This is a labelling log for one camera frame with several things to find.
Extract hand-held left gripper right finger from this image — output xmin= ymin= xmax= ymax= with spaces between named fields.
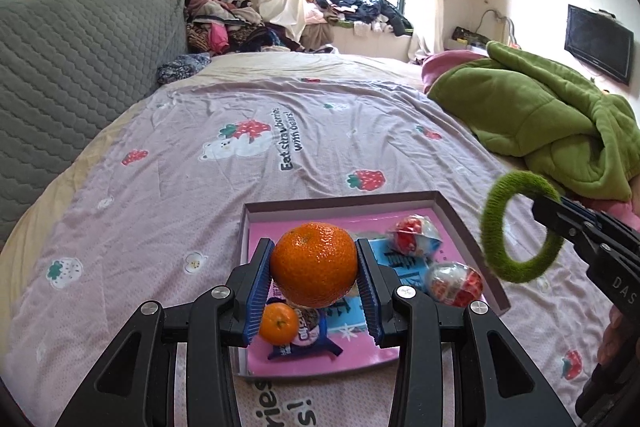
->
xmin=354 ymin=237 xmax=576 ymax=427

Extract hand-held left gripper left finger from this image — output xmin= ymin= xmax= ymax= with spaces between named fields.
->
xmin=70 ymin=237 xmax=276 ymax=427

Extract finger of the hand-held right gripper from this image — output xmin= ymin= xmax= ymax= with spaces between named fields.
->
xmin=531 ymin=194 xmax=609 ymax=259
xmin=564 ymin=198 xmax=640 ymax=254

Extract small orange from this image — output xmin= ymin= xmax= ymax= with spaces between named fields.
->
xmin=258 ymin=301 xmax=299 ymax=344

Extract large orange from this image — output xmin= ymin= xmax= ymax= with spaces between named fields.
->
xmin=270 ymin=222 xmax=359 ymax=309

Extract blue snack packet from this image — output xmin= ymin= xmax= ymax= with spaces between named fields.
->
xmin=267 ymin=304 xmax=345 ymax=362

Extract green fuzzy ring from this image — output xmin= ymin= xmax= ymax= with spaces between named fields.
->
xmin=481 ymin=171 xmax=565 ymax=285

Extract red egg toy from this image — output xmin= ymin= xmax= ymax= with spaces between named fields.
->
xmin=425 ymin=261 xmax=485 ymax=308

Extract grey cardboard box tray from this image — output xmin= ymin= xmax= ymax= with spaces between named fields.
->
xmin=235 ymin=190 xmax=512 ymax=380

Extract person's right hand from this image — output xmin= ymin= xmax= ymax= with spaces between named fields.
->
xmin=596 ymin=306 xmax=629 ymax=366

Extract pink and blue book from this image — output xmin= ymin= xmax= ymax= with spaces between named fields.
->
xmin=245 ymin=217 xmax=473 ymax=370

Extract strawberry printed bed sheet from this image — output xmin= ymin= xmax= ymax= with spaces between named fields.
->
xmin=0 ymin=52 xmax=640 ymax=427

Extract green blanket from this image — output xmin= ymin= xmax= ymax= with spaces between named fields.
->
xmin=427 ymin=40 xmax=640 ymax=202

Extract black television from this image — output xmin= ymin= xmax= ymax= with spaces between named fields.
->
xmin=564 ymin=4 xmax=635 ymax=85

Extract pink pillow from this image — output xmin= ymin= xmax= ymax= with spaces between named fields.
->
xmin=421 ymin=51 xmax=490 ymax=94

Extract black yellow box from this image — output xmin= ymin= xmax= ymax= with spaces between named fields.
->
xmin=451 ymin=26 xmax=490 ymax=45

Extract dark floral cloth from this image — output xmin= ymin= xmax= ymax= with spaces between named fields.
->
xmin=156 ymin=53 xmax=213 ymax=85

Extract pile of clothes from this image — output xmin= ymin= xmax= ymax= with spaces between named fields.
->
xmin=185 ymin=0 xmax=321 ymax=56

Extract clothes on windowsill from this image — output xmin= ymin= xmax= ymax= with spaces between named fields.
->
xmin=302 ymin=0 xmax=416 ymax=38

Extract grey quilted headboard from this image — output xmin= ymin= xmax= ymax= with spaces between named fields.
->
xmin=0 ymin=0 xmax=188 ymax=253

